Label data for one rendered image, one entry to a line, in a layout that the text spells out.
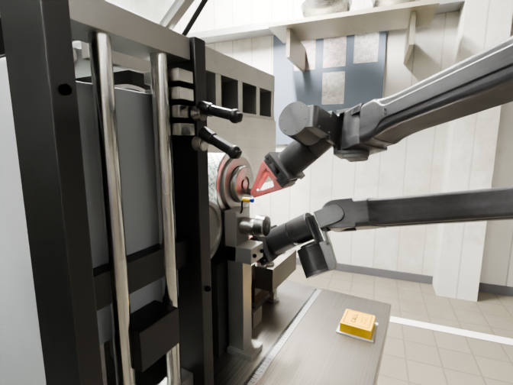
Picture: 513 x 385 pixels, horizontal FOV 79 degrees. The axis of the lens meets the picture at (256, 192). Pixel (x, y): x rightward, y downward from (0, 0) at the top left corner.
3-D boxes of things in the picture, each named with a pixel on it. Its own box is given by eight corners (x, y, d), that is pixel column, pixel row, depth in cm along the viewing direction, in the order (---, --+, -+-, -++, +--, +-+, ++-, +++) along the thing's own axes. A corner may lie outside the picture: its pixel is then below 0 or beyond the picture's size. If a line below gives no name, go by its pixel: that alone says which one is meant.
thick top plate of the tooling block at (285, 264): (272, 292, 76) (272, 269, 75) (155, 262, 95) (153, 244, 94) (296, 269, 90) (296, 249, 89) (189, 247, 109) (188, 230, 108)
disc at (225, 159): (214, 223, 59) (217, 144, 58) (212, 222, 59) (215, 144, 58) (252, 215, 72) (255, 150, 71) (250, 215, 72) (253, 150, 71)
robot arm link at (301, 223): (317, 211, 67) (305, 208, 63) (329, 241, 65) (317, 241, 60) (291, 223, 71) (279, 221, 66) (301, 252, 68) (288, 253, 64)
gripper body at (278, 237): (282, 250, 74) (308, 240, 71) (262, 266, 66) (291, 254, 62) (270, 226, 75) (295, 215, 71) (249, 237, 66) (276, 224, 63)
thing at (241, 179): (247, 158, 64) (257, 185, 68) (239, 158, 65) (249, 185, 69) (231, 182, 59) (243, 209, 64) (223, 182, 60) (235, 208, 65)
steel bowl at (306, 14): (353, 30, 262) (353, 11, 260) (348, 11, 225) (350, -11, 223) (306, 36, 277) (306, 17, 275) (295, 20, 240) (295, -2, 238)
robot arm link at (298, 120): (372, 161, 52) (375, 111, 53) (346, 141, 43) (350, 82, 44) (308, 164, 60) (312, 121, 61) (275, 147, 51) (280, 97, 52)
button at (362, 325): (370, 341, 69) (371, 331, 68) (339, 331, 72) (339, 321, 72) (375, 325, 75) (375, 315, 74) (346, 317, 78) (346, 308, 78)
